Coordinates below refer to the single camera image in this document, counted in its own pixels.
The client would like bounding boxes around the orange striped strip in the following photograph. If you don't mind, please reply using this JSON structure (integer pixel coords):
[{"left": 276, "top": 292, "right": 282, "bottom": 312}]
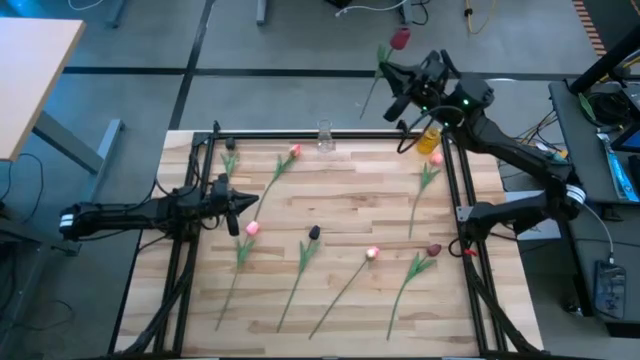
[{"left": 572, "top": 0, "right": 607, "bottom": 57}]

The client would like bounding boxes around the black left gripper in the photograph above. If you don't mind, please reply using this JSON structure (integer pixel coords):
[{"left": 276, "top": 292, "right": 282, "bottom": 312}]
[{"left": 207, "top": 172, "right": 260, "bottom": 239}]

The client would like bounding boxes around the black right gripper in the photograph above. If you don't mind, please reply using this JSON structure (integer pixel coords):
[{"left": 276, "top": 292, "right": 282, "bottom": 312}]
[{"left": 383, "top": 48, "right": 454, "bottom": 123}]

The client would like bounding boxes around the pale pink tulip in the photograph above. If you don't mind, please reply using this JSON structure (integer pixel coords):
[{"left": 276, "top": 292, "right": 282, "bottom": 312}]
[{"left": 308, "top": 245, "right": 381, "bottom": 341}]

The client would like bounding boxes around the blue strip tool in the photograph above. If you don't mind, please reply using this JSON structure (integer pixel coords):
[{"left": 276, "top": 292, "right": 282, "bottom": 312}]
[{"left": 597, "top": 132, "right": 640, "bottom": 204}]

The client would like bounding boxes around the black diagonal beam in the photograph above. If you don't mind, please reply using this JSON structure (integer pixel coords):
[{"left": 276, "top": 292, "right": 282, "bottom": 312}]
[{"left": 569, "top": 23, "right": 640, "bottom": 95}]

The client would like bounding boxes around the red tulip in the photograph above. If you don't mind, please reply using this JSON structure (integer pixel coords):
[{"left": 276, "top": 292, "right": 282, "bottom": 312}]
[{"left": 358, "top": 26, "right": 412, "bottom": 121}]

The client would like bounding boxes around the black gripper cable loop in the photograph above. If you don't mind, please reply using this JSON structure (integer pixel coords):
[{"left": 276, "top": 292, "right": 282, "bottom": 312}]
[{"left": 396, "top": 103, "right": 466, "bottom": 155}]

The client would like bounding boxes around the maroon tulip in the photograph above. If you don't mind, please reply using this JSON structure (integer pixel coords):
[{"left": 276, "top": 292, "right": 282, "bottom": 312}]
[{"left": 385, "top": 243, "right": 443, "bottom": 342}]

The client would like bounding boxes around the yellow glass vase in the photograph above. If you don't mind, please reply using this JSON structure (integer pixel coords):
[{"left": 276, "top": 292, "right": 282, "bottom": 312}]
[{"left": 416, "top": 127, "right": 442, "bottom": 155}]

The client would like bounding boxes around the black aluminium table frame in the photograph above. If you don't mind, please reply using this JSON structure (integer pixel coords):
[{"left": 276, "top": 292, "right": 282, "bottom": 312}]
[{"left": 114, "top": 130, "right": 546, "bottom": 360}]

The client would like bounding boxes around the light wooden desk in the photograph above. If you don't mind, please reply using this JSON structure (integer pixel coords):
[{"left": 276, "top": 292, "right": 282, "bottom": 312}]
[{"left": 0, "top": 17, "right": 87, "bottom": 162}]

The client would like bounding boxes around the yellow cable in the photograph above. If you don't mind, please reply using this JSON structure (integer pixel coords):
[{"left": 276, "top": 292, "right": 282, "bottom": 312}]
[{"left": 463, "top": 0, "right": 497, "bottom": 36}]

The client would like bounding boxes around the white cable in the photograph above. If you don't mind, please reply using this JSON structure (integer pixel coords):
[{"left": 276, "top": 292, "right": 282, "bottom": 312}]
[
  {"left": 579, "top": 202, "right": 615, "bottom": 264},
  {"left": 334, "top": 0, "right": 407, "bottom": 19}
]

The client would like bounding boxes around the dark purple tulip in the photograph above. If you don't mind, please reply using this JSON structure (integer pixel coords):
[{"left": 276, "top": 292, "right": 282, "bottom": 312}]
[{"left": 275, "top": 224, "right": 322, "bottom": 335}]

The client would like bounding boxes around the clear glass vase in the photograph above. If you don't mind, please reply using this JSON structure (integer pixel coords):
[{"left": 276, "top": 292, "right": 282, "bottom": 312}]
[{"left": 316, "top": 118, "right": 336, "bottom": 154}]

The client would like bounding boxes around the dark grey side table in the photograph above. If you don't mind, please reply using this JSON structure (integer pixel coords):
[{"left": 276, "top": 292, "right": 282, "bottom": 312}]
[{"left": 547, "top": 79, "right": 640, "bottom": 336}]

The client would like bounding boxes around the grey metal desk leg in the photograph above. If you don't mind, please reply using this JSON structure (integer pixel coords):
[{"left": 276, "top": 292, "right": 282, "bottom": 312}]
[{"left": 32, "top": 112, "right": 124, "bottom": 176}]

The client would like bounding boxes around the black device box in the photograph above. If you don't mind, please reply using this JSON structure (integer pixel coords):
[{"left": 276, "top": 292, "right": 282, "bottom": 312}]
[{"left": 593, "top": 259, "right": 627, "bottom": 321}]

